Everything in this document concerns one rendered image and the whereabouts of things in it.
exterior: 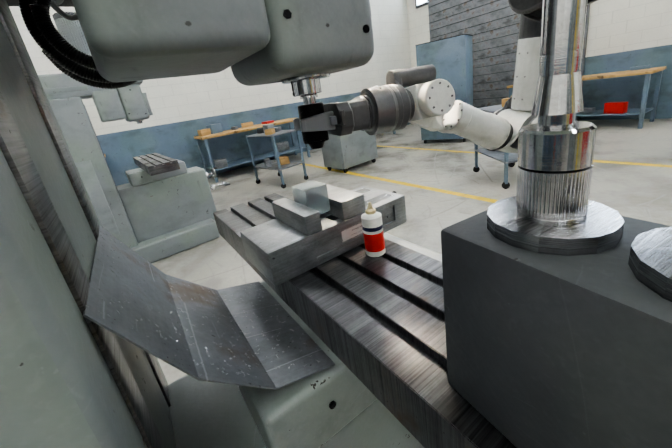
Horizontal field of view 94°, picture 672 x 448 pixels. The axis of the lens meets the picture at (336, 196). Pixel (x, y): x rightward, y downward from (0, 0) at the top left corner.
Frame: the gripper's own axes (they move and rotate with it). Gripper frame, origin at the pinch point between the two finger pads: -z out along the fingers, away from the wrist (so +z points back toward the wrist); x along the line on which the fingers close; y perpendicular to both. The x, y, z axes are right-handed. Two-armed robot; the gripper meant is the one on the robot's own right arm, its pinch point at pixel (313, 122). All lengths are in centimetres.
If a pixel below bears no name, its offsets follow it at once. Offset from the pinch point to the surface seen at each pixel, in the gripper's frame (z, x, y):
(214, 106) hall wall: -24, -666, -16
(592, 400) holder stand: 2.4, 46.7, 16.4
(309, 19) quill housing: -0.9, 10.6, -14.3
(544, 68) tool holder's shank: 6.3, 39.2, -3.9
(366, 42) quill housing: 8.3, 8.1, -11.0
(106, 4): -22.5, 18.5, -15.3
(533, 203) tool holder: 5.2, 39.7, 5.6
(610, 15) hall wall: 679, -366, -60
